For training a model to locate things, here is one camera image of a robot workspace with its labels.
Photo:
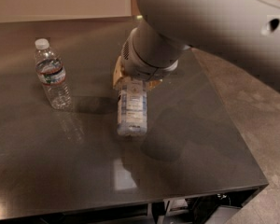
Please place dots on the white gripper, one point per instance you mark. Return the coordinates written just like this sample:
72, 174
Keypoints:
139, 65

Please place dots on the items under table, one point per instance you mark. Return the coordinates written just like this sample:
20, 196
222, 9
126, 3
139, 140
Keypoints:
214, 209

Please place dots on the blue label plastic bottle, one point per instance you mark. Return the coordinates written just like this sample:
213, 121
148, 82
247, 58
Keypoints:
132, 108

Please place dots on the clear water bottle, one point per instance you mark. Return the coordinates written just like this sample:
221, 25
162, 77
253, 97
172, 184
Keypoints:
51, 73

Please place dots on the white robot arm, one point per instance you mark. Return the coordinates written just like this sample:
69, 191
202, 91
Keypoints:
243, 32

